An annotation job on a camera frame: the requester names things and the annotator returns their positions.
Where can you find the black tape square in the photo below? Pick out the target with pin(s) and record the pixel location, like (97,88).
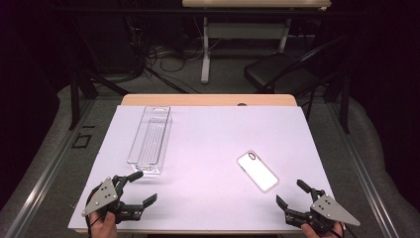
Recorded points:
(81,147)

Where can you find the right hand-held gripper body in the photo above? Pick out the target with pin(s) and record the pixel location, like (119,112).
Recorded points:
(325,208)

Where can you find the white-legged background desk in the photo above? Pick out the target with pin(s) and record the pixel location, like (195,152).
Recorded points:
(206,49)

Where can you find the black folding chair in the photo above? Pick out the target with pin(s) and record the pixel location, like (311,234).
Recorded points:
(274,71)

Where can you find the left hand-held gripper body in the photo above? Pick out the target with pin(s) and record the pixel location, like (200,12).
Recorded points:
(104,195)

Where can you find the black tape strip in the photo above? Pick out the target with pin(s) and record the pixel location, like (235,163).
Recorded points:
(88,126)

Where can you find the white table cover board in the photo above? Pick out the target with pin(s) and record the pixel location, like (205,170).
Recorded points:
(211,139)

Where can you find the dark table grommet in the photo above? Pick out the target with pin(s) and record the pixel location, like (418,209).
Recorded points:
(242,104)

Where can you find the black metal frame post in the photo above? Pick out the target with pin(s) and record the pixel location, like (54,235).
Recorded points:
(74,99)

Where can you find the metal floor rail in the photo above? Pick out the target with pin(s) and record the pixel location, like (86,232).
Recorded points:
(39,195)
(369,191)

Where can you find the black curtain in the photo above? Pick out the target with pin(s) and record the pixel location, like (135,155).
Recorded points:
(29,66)
(389,82)

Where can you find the clear plastic organizer bin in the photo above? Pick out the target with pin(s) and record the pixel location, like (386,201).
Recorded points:
(150,142)

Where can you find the person's left hand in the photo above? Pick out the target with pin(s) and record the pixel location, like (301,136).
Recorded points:
(104,228)

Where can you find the person's right hand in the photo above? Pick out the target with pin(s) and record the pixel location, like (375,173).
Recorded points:
(313,232)

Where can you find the clear blue-backed phone case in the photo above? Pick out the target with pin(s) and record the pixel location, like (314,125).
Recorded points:
(257,171)

